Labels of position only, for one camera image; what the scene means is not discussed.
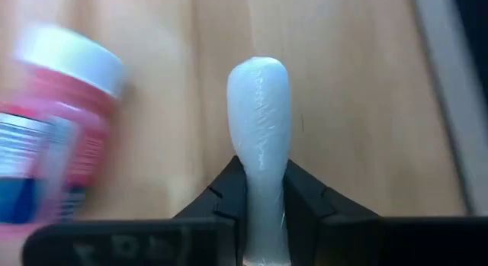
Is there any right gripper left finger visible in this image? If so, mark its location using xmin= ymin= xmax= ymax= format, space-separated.
xmin=173 ymin=155 xmax=249 ymax=266

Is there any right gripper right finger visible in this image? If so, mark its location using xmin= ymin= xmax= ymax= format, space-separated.
xmin=282 ymin=158 xmax=382 ymax=266

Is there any small pink-capped bottle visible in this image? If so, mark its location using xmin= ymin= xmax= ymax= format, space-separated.
xmin=0 ymin=24 xmax=127 ymax=244

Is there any navy fabric basket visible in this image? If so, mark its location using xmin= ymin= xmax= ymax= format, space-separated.
xmin=413 ymin=0 xmax=488 ymax=217

